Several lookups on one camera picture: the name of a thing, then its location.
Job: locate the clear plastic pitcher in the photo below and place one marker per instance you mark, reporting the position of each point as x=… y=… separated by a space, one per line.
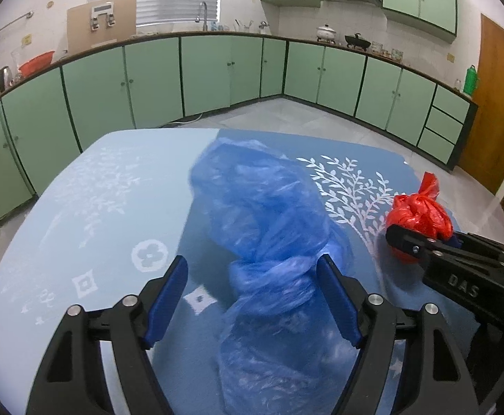
x=16 y=62

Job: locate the blue plastic bag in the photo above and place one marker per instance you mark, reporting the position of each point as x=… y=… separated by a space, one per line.
x=256 y=207

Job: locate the cardboard box on counter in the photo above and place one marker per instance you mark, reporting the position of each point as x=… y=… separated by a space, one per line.
x=79 y=34

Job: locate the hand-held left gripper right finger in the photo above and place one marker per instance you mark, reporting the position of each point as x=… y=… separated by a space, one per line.
x=338 y=302

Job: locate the metal faucet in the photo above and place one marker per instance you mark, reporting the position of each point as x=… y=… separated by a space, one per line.
x=203 y=15

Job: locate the green thermos bottle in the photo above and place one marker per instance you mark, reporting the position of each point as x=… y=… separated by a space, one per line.
x=470 y=81

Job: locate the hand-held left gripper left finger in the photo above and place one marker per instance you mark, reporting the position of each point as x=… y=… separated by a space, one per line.
x=165 y=298

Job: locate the white cooking pot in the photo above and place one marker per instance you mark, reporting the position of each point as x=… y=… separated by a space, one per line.
x=326 y=34

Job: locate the red plastic bag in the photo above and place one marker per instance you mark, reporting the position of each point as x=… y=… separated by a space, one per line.
x=416 y=214

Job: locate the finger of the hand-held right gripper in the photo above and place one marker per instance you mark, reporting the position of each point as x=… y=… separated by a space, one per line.
x=453 y=241
x=407 y=242

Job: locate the red plastic basin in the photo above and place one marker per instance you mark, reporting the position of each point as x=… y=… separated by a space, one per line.
x=36 y=62

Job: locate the metal kettle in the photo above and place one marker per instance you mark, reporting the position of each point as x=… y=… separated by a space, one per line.
x=5 y=78

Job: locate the light blue printed mat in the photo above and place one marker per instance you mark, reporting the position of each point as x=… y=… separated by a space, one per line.
x=83 y=207

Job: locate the wooden door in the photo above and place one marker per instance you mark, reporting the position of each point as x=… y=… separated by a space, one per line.
x=494 y=108

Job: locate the metal towel rail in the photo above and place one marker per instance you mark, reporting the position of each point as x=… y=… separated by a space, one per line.
x=12 y=24

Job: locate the green base cabinets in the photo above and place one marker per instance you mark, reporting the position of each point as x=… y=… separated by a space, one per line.
x=148 y=82
x=343 y=82

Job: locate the black wok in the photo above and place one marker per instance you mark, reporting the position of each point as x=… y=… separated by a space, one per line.
x=358 y=41

